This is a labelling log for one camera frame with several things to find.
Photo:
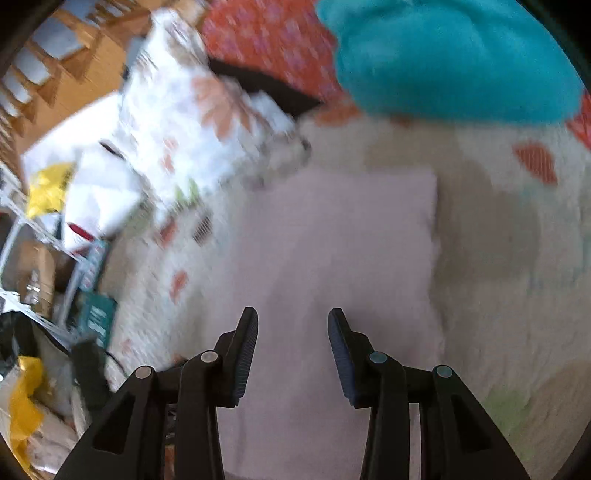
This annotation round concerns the teal fluffy cloth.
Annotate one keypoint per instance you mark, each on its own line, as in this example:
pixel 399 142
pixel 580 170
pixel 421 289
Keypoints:
pixel 452 60

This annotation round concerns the white plastic bag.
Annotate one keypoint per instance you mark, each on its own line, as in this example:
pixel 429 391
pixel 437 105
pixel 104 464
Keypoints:
pixel 99 194

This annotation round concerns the white floral pillow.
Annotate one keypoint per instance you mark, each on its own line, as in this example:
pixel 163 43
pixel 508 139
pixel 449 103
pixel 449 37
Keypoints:
pixel 194 129

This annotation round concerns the red patterned pillow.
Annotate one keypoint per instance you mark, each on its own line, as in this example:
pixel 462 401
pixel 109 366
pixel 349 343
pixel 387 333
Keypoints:
pixel 272 41

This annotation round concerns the pink small shirt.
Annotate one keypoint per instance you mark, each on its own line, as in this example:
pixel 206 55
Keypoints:
pixel 351 240

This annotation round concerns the yellow crumpled bag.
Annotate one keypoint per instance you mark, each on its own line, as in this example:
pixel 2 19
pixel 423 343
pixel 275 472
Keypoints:
pixel 25 406

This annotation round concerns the white floral bedspread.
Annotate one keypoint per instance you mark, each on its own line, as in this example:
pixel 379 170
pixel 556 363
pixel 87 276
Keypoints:
pixel 508 258

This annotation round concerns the yellow plastic bag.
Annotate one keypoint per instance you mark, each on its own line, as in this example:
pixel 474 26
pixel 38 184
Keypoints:
pixel 48 189

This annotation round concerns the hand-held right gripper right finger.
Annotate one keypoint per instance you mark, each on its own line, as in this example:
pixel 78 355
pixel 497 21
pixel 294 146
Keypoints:
pixel 341 360

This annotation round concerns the teal box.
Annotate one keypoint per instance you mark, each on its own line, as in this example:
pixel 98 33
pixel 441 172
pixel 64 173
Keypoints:
pixel 97 309

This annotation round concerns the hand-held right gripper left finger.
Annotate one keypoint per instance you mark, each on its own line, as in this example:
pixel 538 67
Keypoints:
pixel 244 355

